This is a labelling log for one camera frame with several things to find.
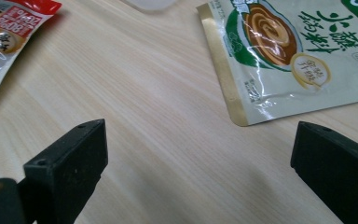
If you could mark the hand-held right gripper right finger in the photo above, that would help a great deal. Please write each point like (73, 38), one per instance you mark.
(338, 174)

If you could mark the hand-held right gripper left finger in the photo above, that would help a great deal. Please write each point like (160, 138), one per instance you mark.
(65, 161)

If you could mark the green and white sauce packet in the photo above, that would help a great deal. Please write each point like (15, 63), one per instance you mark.
(292, 65)

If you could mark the clear plastic container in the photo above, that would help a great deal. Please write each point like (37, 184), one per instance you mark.
(149, 4)

